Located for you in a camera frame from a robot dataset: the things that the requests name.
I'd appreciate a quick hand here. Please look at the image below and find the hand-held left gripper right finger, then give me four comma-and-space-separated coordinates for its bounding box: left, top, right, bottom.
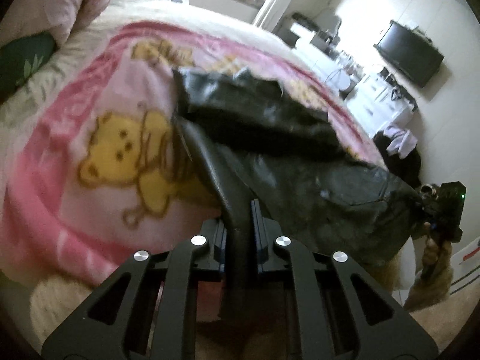
250, 199, 439, 360

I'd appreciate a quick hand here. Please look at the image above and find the person's right hand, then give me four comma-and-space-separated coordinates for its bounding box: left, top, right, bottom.
419, 220, 455, 282

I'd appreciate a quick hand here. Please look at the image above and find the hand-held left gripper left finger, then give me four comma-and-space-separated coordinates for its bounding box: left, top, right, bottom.
41, 219, 229, 360

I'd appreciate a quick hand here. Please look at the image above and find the black leather jacket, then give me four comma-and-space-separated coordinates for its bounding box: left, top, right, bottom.
170, 65, 428, 319

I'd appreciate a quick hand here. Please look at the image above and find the white garment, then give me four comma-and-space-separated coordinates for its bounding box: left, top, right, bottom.
386, 125, 418, 159

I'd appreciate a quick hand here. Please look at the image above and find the dark clothes pile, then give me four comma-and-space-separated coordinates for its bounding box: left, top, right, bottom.
373, 125, 424, 189

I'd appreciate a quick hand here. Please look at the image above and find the white cluttered desk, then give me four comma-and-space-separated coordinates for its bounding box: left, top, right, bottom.
274, 10, 361, 95

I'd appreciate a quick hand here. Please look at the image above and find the bed with beige sheet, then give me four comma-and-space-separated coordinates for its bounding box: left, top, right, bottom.
0, 0, 391, 349

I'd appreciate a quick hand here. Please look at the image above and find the white curtain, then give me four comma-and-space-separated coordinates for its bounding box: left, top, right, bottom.
255, 0, 302, 31

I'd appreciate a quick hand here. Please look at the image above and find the black television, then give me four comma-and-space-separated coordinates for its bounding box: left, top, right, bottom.
376, 20, 445, 89

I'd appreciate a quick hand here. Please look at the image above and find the pink bear printed blanket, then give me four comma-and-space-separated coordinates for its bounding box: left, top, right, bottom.
0, 20, 383, 346

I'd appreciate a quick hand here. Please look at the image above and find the white dresser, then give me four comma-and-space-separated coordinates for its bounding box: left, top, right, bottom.
350, 71, 418, 140

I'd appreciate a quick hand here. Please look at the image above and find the pink pillow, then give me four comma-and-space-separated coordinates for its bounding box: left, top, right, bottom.
0, 0, 117, 47

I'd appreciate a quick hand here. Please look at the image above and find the green leaf-pattern pillow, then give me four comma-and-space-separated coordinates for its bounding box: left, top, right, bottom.
0, 32, 57, 97

